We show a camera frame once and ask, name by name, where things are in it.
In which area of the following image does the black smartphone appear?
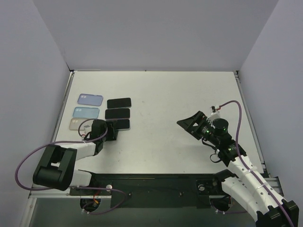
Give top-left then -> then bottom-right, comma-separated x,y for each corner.
113,119 -> 130,130
105,108 -> 130,120
107,97 -> 132,109

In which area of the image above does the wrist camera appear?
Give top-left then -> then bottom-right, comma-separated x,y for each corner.
80,125 -> 91,139
207,105 -> 221,124

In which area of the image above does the lilac phone case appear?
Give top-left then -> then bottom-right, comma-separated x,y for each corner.
77,94 -> 103,106

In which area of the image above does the phone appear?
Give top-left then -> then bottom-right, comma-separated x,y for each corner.
72,107 -> 99,119
69,118 -> 93,131

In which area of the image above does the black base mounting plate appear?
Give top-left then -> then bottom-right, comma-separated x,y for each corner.
71,174 -> 232,211

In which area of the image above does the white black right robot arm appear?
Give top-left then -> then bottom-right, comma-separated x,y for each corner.
177,111 -> 299,227

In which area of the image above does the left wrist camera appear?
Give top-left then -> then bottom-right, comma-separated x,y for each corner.
80,125 -> 91,139

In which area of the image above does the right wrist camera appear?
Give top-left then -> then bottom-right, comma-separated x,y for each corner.
207,105 -> 221,124

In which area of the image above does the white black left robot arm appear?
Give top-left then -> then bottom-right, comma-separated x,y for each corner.
33,120 -> 118,195

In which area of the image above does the aluminium table edge rail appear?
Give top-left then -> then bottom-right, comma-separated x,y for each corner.
28,177 -> 284,199

